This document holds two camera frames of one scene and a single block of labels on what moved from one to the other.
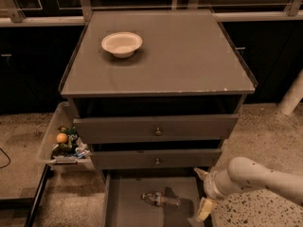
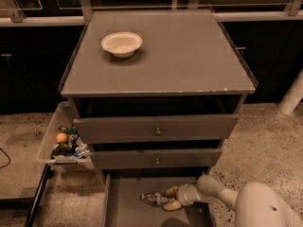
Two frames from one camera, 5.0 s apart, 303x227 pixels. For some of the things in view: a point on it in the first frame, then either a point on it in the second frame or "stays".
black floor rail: (38, 195) stays
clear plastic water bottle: (160, 198) stays
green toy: (68, 148) stays
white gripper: (209, 184) to (183, 194)
